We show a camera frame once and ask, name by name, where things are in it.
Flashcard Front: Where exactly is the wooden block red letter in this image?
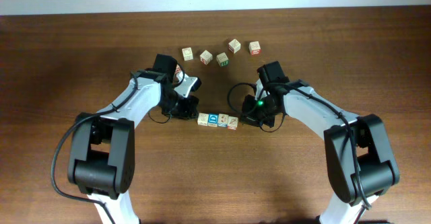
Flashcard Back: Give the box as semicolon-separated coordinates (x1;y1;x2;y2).
199;50;213;65

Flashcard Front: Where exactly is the wooden block red leaf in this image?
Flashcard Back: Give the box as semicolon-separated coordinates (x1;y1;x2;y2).
227;116;238;130

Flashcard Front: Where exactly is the wooden block green yellow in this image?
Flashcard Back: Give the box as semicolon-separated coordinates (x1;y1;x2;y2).
197;112;209;126

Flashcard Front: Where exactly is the wooden block red side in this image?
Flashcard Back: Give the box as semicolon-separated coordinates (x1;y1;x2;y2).
174;65;183;81

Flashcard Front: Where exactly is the plain wooden block outline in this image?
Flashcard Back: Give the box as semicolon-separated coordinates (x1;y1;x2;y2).
182;47;193;61

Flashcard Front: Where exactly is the wooden block green side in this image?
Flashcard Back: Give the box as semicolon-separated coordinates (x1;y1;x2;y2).
216;52;229;67

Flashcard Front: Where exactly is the wooden block red bottom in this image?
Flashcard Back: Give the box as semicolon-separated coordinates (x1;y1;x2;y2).
248;41;261;55

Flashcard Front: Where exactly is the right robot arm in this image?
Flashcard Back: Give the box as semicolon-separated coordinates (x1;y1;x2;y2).
240;61;400;223

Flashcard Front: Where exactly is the wooden block red I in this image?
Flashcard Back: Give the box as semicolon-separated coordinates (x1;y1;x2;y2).
228;39;241;54

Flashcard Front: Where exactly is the blue 5 wooden block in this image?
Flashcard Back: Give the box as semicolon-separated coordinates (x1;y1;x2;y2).
218;114;229;127

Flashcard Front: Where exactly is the blue D wooden block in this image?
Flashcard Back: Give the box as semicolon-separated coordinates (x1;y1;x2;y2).
207;114;219;127

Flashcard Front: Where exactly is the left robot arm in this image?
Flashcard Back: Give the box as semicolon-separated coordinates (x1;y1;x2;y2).
67;54;201;223

